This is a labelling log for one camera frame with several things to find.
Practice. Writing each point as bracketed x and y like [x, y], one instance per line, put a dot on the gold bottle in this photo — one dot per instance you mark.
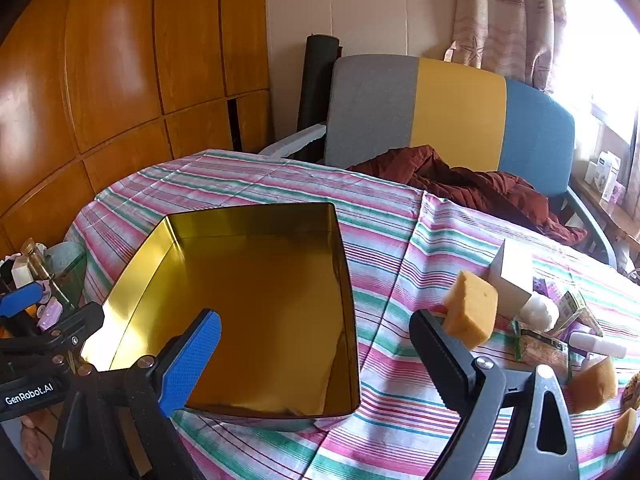
[32, 252]

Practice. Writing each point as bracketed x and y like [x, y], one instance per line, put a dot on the white oblong plastic case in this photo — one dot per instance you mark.
[595, 345]

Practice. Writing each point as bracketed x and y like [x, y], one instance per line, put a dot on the beige patterned curtain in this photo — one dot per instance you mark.
[500, 10]

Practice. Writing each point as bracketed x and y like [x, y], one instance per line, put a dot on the clear plastic wrap ball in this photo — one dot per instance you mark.
[537, 312]

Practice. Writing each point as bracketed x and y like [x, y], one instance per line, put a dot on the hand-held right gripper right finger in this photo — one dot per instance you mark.
[445, 360]

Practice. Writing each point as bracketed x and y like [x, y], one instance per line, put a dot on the wooden wardrobe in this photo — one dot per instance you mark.
[115, 60]

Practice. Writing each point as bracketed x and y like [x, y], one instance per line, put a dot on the black rolled mat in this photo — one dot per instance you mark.
[317, 85]

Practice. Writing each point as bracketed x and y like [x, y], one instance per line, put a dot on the white block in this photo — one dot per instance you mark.
[22, 275]

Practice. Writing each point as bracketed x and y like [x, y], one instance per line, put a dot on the rice cracker packet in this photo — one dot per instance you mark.
[542, 350]

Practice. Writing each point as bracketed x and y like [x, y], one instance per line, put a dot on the gold metal tin box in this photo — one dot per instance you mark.
[260, 285]

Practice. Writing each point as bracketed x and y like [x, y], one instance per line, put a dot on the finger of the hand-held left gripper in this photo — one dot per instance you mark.
[20, 299]
[80, 322]

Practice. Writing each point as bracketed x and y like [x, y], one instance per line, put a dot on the white rectangular cardboard box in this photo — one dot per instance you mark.
[507, 285]

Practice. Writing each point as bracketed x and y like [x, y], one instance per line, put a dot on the maroon jacket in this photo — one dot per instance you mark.
[450, 180]

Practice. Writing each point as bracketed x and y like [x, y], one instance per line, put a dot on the striped pink green tablecloth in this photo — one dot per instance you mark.
[390, 240]

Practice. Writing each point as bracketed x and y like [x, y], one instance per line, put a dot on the yellow sponge block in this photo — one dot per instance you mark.
[622, 432]
[592, 387]
[470, 310]

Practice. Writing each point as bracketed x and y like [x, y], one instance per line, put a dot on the wooden side table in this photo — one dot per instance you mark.
[610, 220]

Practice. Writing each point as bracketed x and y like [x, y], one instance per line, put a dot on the grey yellow blue armchair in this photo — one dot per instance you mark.
[450, 110]

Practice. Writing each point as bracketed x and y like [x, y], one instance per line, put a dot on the white box with label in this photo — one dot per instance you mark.
[602, 172]

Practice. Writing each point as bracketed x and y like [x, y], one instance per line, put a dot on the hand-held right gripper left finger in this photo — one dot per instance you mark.
[192, 360]

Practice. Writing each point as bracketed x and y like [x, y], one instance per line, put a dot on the small pink box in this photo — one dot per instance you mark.
[617, 194]

